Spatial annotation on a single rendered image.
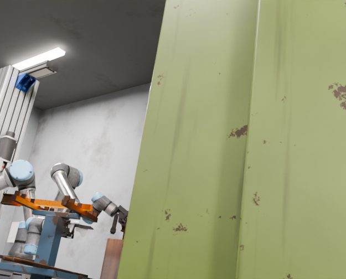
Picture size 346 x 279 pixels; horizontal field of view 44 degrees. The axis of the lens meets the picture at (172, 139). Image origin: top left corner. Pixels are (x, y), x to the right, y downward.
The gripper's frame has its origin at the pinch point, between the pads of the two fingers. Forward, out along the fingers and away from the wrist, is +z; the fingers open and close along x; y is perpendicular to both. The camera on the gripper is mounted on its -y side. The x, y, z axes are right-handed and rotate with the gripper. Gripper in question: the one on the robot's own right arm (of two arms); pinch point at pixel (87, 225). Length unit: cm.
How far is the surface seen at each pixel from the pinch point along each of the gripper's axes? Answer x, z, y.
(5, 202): 49, -12, 2
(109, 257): 22.3, 26.7, 16.7
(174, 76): 49, 54, -56
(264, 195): 59, 95, -5
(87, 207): 45, 24, 1
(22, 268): 65, 16, 27
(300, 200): 59, 106, -4
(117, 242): 22.3, 29.0, 9.9
